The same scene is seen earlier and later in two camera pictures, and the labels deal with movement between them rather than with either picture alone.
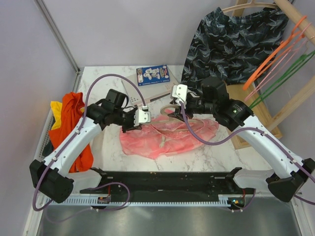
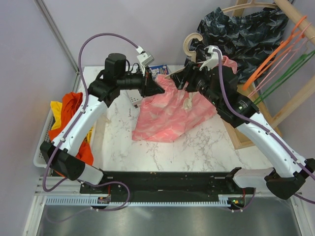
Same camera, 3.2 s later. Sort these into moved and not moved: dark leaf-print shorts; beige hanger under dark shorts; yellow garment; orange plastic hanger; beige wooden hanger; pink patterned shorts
Moved: beige wooden hanger; pink patterned shorts
Not moved: yellow garment; beige hanger under dark shorts; dark leaf-print shorts; orange plastic hanger
